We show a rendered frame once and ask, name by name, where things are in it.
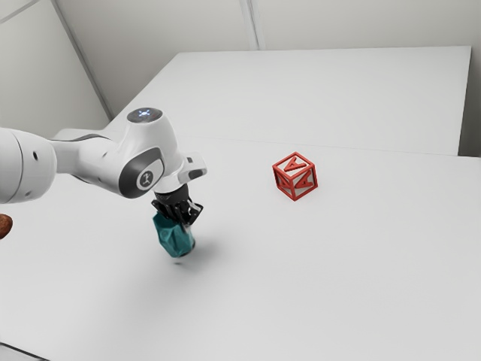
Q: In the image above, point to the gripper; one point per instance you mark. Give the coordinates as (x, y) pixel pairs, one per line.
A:
(173, 205)

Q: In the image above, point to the teal faceted mug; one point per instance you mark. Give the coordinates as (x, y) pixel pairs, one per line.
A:
(174, 237)

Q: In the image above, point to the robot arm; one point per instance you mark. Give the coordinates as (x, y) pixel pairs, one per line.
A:
(112, 158)

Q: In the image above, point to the red letter block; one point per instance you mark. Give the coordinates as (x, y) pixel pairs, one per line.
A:
(295, 176)

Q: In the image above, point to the brown rounded object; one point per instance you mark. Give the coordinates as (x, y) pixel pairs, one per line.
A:
(4, 226)

